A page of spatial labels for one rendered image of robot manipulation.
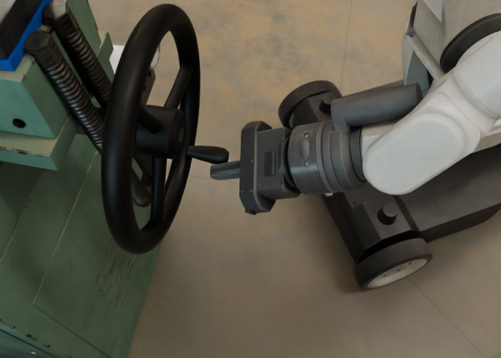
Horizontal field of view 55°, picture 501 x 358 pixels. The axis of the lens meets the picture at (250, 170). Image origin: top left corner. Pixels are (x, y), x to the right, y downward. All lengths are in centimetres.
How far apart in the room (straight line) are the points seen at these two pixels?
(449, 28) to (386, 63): 89
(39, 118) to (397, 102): 36
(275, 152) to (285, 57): 119
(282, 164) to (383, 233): 65
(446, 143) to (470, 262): 101
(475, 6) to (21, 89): 72
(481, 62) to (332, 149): 17
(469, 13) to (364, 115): 44
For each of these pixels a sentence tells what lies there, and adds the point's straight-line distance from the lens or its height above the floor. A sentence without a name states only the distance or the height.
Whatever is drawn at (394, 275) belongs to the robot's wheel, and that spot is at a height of 3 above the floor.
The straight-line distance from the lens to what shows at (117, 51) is 96.
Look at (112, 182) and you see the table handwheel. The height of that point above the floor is 90.
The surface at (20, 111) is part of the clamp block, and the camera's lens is 51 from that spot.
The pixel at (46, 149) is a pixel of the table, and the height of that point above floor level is 87.
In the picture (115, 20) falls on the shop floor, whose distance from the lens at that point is 197.
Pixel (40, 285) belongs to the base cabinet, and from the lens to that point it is 78.
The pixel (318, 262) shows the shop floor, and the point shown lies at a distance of 137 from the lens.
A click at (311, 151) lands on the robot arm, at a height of 81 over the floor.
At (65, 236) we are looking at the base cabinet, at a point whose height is 58.
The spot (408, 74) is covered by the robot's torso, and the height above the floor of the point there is 45.
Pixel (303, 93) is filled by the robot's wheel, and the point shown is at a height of 19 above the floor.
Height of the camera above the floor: 128
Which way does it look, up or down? 60 degrees down
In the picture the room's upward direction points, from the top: straight up
